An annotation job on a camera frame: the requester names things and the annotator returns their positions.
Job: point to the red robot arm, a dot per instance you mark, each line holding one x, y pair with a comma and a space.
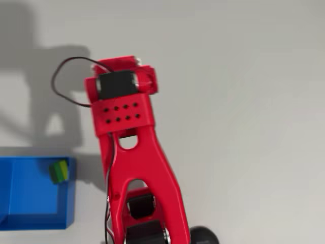
142, 162

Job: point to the blue plastic bin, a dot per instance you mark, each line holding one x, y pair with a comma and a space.
30, 193

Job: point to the black gooseneck stand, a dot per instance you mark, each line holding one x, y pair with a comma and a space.
204, 235

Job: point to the green lego brick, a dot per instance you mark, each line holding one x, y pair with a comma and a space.
59, 171

